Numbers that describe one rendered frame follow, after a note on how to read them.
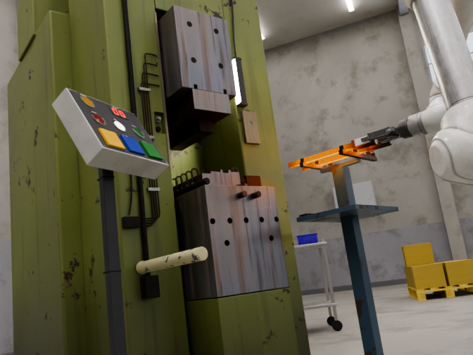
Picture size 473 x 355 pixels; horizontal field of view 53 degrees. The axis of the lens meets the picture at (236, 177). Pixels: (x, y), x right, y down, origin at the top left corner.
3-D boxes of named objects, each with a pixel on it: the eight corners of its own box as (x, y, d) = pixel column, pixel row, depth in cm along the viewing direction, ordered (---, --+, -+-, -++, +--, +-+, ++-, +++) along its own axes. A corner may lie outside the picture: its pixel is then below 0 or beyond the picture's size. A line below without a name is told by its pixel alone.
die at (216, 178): (241, 189, 209) (238, 170, 211) (203, 188, 197) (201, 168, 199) (191, 208, 241) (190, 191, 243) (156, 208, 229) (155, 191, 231)
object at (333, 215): (398, 210, 221) (398, 206, 221) (355, 208, 192) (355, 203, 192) (343, 222, 240) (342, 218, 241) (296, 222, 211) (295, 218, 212)
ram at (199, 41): (251, 98, 227) (240, 24, 236) (182, 86, 204) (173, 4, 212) (203, 127, 259) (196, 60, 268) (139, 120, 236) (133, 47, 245)
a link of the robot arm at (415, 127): (431, 135, 186) (417, 139, 190) (426, 113, 188) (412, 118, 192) (423, 132, 180) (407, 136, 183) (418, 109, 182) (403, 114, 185)
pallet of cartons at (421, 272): (410, 295, 722) (400, 247, 738) (481, 287, 683) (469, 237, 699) (400, 303, 607) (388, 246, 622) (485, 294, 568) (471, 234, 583)
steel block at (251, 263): (289, 286, 204) (274, 186, 213) (217, 297, 181) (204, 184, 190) (216, 294, 247) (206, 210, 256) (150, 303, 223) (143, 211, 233)
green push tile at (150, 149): (163, 158, 169) (153, 144, 172) (150, 155, 163) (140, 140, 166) (160, 162, 170) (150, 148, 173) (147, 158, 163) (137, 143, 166)
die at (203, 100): (231, 113, 217) (229, 94, 219) (194, 108, 205) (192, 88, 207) (184, 141, 249) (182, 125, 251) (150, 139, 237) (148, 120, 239)
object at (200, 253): (210, 260, 153) (208, 244, 154) (196, 262, 150) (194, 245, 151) (148, 273, 187) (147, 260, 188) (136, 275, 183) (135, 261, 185)
